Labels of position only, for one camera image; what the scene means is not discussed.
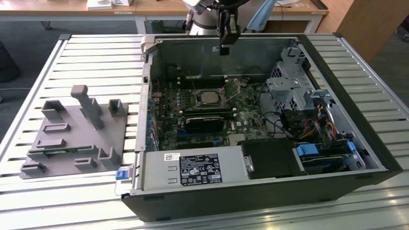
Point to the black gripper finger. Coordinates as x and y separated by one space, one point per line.
233 33
223 24

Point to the silver CPU chip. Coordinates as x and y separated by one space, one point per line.
210 97

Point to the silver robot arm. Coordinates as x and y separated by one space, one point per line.
203 26

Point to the CPU socket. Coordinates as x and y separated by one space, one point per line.
195 105

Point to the white paper sheet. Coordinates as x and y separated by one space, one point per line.
285 2

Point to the silver metal drive cage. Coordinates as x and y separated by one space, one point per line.
283 93

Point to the white box with dark print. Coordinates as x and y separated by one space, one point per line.
125 3

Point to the green RAM stick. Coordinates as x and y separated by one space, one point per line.
77 150
207 112

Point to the green motherboard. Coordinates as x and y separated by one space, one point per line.
251 119

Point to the graphics card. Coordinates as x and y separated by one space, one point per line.
203 124

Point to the plain white box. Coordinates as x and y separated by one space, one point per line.
98 5

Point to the wooden cabinet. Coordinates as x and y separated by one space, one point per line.
366 28

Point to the silver finned heatsink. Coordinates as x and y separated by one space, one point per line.
238 139

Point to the wooden desk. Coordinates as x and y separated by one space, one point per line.
69 7

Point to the hard disk in blue carrier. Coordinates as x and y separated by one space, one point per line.
306 149

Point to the black plastic cover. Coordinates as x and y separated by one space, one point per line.
271 159

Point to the small blue plastic clip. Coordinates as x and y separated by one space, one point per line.
350 146

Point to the silver power supply unit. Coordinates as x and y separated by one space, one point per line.
153 167

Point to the grey plastic parts rack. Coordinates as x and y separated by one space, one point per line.
80 134

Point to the blue case latch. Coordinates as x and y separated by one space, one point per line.
121 174

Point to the black PC case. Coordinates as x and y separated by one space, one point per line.
223 206

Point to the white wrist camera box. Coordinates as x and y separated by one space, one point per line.
193 4

